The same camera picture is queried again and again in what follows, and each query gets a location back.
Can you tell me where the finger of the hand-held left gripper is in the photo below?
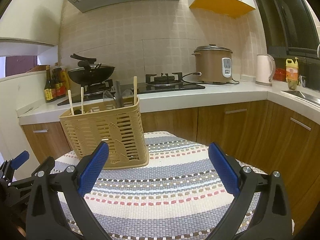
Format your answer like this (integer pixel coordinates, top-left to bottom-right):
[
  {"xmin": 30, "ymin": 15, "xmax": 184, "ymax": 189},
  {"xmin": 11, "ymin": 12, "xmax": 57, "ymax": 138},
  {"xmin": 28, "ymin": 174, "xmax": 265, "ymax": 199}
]
[
  {"xmin": 0, "ymin": 151, "xmax": 30, "ymax": 181},
  {"xmin": 11, "ymin": 176, "xmax": 34, "ymax": 196}
]

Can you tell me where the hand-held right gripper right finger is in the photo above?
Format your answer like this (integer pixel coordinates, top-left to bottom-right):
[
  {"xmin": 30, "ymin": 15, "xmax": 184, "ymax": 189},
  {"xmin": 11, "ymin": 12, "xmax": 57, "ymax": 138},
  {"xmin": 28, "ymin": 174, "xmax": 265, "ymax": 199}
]
[{"xmin": 208, "ymin": 142, "xmax": 293, "ymax": 240}]

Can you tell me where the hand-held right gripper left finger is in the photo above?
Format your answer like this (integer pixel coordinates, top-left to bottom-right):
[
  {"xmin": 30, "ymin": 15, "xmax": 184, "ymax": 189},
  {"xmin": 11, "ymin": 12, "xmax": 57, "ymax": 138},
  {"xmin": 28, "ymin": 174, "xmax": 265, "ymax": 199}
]
[{"xmin": 25, "ymin": 141, "xmax": 110, "ymax": 240}]

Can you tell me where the beige plastic utensil basket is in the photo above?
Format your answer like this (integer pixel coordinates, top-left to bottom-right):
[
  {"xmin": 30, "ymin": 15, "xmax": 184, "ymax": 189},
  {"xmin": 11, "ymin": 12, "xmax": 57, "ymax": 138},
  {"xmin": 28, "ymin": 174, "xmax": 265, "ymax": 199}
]
[{"xmin": 59, "ymin": 96, "xmax": 150, "ymax": 170}]

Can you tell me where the metal spoon with dark handle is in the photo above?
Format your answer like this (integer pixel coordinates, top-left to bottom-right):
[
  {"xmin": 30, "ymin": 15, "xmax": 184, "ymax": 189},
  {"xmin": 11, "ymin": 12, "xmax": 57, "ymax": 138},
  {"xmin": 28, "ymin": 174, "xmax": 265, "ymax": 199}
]
[
  {"xmin": 103, "ymin": 90, "xmax": 116, "ymax": 107},
  {"xmin": 122, "ymin": 89, "xmax": 135, "ymax": 103}
]

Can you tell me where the white appliance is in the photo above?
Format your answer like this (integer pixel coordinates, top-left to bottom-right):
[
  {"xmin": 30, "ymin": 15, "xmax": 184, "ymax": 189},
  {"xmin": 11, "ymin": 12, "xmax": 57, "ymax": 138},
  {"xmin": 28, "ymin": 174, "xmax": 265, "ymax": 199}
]
[{"xmin": 0, "ymin": 70, "xmax": 49, "ymax": 160}]

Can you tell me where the striped woven mat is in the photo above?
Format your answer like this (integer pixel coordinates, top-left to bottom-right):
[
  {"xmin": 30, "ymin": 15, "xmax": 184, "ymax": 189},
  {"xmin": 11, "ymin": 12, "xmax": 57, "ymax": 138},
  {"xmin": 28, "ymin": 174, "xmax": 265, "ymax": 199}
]
[{"xmin": 49, "ymin": 130, "xmax": 295, "ymax": 240}]

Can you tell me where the dark sauce bottle yellow label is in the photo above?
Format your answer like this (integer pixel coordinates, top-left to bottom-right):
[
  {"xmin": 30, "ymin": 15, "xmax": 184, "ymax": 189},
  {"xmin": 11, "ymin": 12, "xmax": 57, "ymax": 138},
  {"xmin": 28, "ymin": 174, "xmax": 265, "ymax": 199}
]
[{"xmin": 44, "ymin": 65, "xmax": 57, "ymax": 103}]

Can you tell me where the white kitchen countertop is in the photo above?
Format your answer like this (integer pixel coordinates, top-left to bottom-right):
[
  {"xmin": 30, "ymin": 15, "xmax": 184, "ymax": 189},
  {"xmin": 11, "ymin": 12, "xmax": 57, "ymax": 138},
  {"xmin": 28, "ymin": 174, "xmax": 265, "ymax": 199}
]
[{"xmin": 19, "ymin": 81, "xmax": 320, "ymax": 126}]

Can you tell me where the dark sauce bottle red label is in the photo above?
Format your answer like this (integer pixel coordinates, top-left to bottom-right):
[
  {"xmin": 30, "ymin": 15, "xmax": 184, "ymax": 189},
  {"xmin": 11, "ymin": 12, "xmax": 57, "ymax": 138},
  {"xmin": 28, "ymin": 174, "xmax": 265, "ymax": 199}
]
[{"xmin": 52, "ymin": 62, "xmax": 66, "ymax": 99}]

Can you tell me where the yellow oil bottle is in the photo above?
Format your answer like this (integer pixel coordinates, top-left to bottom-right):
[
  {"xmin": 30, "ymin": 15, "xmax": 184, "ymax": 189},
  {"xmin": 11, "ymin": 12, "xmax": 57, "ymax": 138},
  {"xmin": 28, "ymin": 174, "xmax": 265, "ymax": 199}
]
[{"xmin": 61, "ymin": 67, "xmax": 70, "ymax": 97}]

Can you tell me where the black wok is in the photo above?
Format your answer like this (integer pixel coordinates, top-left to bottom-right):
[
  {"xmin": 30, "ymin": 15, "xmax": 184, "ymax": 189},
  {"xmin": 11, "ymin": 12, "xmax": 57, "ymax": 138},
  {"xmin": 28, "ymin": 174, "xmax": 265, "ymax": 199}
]
[{"xmin": 67, "ymin": 64, "xmax": 116, "ymax": 86}]

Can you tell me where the black glass gas stove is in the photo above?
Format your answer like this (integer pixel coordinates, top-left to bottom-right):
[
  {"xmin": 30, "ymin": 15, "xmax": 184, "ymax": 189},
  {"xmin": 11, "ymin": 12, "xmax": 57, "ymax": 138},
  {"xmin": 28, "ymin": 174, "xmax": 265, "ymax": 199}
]
[{"xmin": 57, "ymin": 72, "xmax": 206, "ymax": 106}]

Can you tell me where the brown rice cooker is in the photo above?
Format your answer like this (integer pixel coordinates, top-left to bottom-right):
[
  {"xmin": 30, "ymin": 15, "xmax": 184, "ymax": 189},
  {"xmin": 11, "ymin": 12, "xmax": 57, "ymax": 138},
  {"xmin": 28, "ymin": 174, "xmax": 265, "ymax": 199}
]
[{"xmin": 192, "ymin": 44, "xmax": 233, "ymax": 84}]

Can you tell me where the black wok lid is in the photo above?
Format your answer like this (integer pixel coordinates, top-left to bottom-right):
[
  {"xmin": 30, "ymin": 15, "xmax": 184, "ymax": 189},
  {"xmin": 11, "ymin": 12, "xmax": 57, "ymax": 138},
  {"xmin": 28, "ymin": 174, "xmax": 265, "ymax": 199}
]
[{"xmin": 70, "ymin": 53, "xmax": 103, "ymax": 71}]

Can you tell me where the white electric kettle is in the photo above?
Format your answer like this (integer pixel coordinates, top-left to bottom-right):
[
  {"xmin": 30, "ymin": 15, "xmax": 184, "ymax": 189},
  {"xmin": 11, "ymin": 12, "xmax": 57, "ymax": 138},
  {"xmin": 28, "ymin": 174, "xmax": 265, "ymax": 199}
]
[{"xmin": 255, "ymin": 54, "xmax": 276, "ymax": 87}]

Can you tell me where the steel sink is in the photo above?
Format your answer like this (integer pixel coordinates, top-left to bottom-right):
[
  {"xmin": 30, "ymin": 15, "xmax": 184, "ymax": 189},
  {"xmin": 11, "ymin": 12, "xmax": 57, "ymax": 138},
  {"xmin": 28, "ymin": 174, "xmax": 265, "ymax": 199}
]
[{"xmin": 281, "ymin": 90, "xmax": 320, "ymax": 107}]

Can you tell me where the red small basket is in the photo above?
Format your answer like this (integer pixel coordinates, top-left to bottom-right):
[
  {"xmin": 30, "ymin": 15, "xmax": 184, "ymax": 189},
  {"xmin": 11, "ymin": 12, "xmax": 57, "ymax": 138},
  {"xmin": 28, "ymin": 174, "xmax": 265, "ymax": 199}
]
[{"xmin": 273, "ymin": 67, "xmax": 287, "ymax": 82}]

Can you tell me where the yellow detergent bottle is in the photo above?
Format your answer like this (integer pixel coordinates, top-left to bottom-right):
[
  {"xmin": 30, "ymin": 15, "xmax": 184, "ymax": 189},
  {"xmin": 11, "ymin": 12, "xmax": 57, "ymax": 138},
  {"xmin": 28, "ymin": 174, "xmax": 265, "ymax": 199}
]
[{"xmin": 286, "ymin": 57, "xmax": 299, "ymax": 91}]

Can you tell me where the dark window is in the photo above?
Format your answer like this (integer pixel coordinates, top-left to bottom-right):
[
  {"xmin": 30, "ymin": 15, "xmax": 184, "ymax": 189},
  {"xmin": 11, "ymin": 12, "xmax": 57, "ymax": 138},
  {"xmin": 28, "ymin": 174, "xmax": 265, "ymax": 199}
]
[{"xmin": 250, "ymin": 0, "xmax": 320, "ymax": 58}]

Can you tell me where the black power cable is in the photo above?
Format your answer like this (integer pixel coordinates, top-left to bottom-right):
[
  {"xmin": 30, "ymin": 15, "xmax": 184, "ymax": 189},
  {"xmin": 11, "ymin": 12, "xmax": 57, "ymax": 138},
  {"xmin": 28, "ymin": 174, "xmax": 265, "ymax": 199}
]
[{"xmin": 182, "ymin": 72, "xmax": 240, "ymax": 85}]

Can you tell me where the white wall cabinet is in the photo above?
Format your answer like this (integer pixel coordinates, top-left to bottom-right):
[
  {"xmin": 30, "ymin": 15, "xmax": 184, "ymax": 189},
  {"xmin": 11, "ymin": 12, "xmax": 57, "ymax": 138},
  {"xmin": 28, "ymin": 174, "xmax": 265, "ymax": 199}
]
[{"xmin": 0, "ymin": 0, "xmax": 59, "ymax": 57}]

